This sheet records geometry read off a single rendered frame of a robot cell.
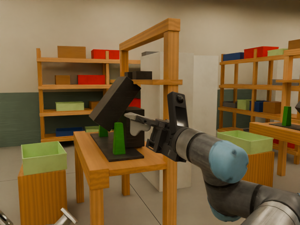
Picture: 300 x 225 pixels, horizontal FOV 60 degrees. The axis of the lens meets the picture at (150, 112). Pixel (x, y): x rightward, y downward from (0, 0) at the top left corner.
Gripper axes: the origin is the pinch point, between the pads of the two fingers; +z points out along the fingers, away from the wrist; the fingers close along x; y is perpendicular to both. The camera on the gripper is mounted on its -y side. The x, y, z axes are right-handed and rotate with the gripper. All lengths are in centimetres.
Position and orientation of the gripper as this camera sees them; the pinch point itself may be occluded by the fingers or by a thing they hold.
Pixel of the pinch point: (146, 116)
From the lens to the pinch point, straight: 78.8
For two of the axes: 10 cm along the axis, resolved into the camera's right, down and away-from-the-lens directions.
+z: -5.3, -2.1, 8.2
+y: -2.5, 9.7, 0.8
